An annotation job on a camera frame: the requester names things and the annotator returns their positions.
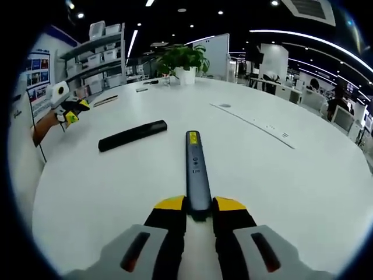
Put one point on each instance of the grey smartphone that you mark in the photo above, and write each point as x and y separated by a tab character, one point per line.
142	89

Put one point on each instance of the black remote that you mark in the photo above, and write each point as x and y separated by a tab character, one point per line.
132	135

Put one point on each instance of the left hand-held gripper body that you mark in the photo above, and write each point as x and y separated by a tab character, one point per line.
58	93

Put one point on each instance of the thin flat tablet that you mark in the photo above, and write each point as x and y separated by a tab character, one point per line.
105	100

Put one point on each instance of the rolling whiteboard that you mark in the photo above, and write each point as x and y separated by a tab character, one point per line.
215	55

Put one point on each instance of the small black device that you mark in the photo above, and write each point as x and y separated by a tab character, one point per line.
151	82

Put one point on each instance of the potted green plant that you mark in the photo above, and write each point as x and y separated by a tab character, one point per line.
183	59

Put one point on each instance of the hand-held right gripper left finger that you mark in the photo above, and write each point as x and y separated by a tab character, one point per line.
116	253

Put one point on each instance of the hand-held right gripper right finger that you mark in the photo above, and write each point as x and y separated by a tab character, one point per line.
285	256

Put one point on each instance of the white office chair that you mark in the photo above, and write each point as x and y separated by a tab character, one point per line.
313	102
344	119

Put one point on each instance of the person's white t-shirt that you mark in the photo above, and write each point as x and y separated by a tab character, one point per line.
24	163

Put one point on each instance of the small plastic bottle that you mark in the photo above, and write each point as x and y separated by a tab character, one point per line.
166	80

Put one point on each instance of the metal storage shelf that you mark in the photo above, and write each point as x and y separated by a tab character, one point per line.
93	43

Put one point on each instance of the curved ceiling light strip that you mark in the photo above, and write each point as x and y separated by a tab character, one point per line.
306	36

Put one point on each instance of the blue framed wall poster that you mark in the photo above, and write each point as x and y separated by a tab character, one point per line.
38	78

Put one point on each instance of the ceiling air conditioner vent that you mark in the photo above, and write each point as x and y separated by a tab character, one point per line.
311	10

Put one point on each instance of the grey laser pointer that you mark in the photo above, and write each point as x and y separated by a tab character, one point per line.
198	175

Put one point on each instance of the group of white storage bins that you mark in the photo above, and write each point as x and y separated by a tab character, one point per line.
97	29

